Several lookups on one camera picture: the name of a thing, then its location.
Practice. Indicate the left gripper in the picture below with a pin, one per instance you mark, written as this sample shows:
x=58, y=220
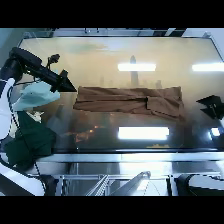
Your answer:
x=59, y=81

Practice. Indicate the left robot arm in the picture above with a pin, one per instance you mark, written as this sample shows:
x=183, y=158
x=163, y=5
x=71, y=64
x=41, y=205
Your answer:
x=27, y=62

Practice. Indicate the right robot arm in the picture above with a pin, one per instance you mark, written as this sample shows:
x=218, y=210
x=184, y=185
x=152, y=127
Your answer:
x=203, y=185

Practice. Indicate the pale mint green garment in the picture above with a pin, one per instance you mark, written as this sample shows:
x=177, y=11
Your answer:
x=35, y=96

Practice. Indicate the brown garment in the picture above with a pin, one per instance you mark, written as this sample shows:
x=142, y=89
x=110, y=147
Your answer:
x=116, y=100

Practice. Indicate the dark green garment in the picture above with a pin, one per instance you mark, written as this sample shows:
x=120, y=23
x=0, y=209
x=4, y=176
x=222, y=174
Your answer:
x=33, y=140

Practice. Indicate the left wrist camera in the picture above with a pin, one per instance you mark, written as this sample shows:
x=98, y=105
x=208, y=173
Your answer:
x=53, y=59

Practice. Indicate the silver frame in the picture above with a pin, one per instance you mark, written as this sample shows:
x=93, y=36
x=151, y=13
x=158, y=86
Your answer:
x=133, y=157

